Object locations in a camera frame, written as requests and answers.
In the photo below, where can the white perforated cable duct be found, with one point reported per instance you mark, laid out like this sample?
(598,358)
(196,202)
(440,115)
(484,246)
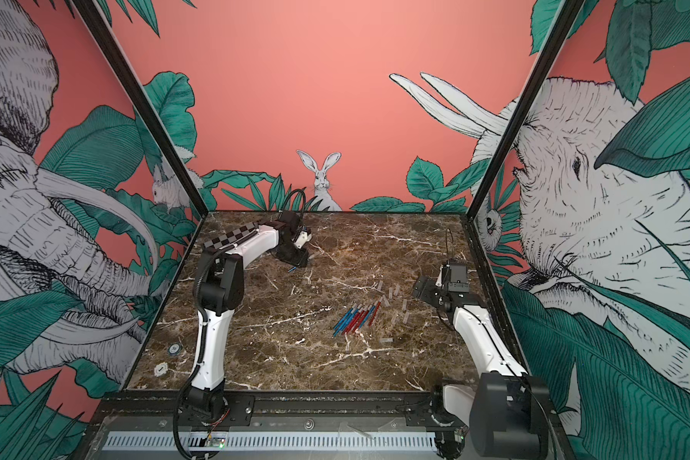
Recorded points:
(268,441)

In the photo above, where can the blue knife bottom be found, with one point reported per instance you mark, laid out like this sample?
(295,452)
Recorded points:
(366,322)

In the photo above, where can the right black frame post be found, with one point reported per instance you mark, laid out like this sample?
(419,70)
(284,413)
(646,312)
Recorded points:
(553,44)

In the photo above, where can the white round table grommet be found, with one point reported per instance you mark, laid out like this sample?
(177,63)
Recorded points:
(161,369)

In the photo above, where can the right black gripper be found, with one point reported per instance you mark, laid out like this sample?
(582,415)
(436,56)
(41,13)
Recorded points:
(421,284)

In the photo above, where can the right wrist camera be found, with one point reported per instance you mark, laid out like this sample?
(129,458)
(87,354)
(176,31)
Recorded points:
(440,280)

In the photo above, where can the round table hole grommet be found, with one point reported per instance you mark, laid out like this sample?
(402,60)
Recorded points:
(174,349)

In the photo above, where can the black front rail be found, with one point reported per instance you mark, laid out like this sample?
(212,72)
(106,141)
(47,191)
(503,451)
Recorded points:
(244,407)

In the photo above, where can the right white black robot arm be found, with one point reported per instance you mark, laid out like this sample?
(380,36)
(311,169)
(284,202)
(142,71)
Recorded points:
(505,418)

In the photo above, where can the black frame post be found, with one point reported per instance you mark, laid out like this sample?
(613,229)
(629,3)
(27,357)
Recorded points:
(100,30)
(553,44)

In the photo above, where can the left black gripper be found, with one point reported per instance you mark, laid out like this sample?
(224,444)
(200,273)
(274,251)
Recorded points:
(300,262)

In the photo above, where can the left black frame post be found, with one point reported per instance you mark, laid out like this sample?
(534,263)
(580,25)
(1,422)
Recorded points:
(100,30)

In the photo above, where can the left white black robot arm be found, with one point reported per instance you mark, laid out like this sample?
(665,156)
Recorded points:
(219,290)

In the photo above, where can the black white checkerboard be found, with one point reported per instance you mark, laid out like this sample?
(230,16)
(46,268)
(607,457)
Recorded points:
(232,238)

